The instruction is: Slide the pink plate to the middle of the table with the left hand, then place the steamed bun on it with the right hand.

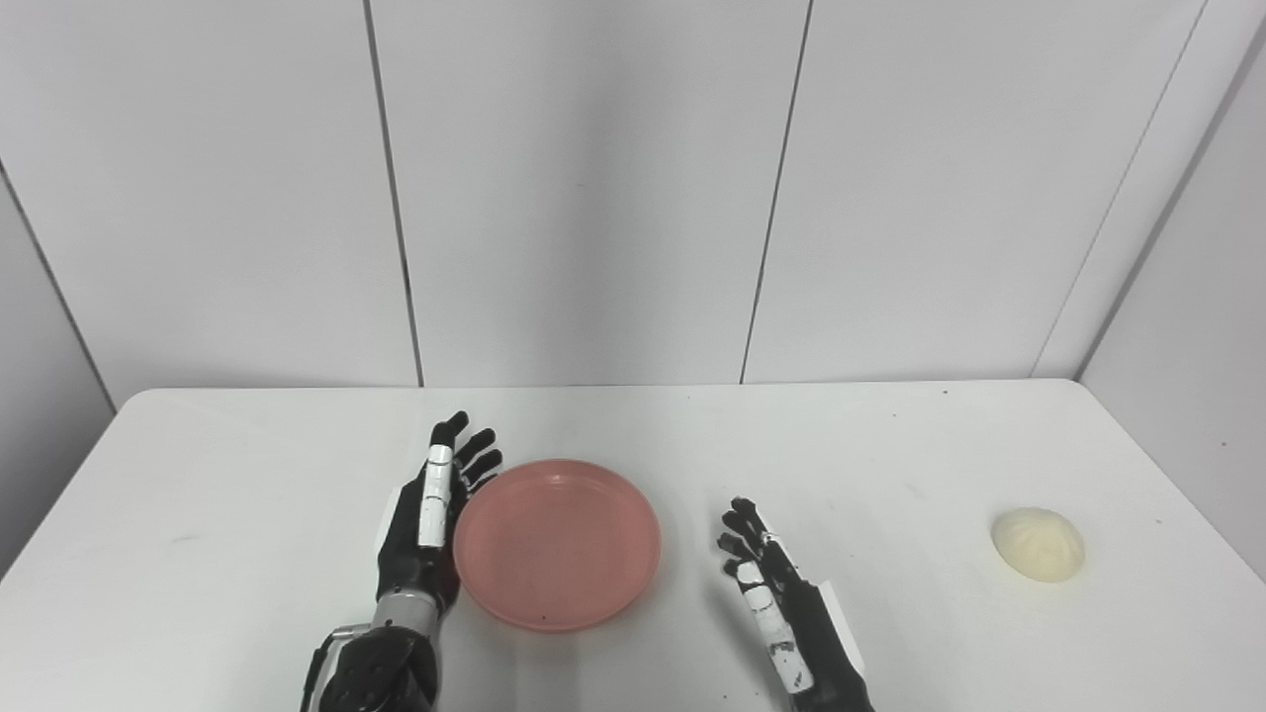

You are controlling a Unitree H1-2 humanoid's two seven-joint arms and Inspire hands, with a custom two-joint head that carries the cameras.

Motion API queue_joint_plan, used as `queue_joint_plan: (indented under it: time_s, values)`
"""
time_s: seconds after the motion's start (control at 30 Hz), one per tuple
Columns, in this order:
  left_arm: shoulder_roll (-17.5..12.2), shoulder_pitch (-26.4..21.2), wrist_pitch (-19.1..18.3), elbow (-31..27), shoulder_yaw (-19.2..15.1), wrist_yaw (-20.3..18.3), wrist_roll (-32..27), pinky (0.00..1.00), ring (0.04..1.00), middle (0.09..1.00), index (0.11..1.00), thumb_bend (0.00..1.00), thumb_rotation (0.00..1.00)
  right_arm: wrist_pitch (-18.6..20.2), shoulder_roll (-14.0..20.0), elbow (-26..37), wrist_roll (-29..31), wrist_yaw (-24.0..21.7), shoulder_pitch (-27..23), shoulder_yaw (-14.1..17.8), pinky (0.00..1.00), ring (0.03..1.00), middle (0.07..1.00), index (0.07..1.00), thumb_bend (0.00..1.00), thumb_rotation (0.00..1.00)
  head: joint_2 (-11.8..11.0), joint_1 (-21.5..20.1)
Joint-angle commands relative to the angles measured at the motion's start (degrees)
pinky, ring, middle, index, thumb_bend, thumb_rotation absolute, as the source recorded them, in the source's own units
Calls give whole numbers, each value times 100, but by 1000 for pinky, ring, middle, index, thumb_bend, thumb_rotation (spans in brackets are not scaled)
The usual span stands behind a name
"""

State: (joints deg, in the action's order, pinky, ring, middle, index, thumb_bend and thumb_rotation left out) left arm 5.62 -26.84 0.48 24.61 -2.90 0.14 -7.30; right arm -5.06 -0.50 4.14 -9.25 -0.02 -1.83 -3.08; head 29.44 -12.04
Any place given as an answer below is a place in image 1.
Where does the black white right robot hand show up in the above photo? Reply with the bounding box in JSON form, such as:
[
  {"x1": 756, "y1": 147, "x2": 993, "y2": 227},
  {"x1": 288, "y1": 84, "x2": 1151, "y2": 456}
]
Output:
[{"x1": 718, "y1": 496, "x2": 877, "y2": 712}]

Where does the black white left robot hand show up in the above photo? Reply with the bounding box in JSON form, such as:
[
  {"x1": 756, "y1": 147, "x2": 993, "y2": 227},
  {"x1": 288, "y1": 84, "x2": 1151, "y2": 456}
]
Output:
[{"x1": 376, "y1": 411, "x2": 503, "y2": 615}]

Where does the pink round plate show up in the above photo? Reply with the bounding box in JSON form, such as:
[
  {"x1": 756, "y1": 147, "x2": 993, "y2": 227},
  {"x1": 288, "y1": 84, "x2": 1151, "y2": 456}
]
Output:
[{"x1": 453, "y1": 458, "x2": 663, "y2": 634}]

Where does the cream steamed bun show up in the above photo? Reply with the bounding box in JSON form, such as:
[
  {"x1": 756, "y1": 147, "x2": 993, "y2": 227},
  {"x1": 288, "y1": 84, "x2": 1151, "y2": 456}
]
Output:
[{"x1": 991, "y1": 507, "x2": 1087, "y2": 584}]

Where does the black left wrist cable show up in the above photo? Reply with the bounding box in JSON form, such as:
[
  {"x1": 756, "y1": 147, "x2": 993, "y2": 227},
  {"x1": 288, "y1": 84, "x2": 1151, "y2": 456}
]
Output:
[{"x1": 300, "y1": 625, "x2": 372, "y2": 712}]

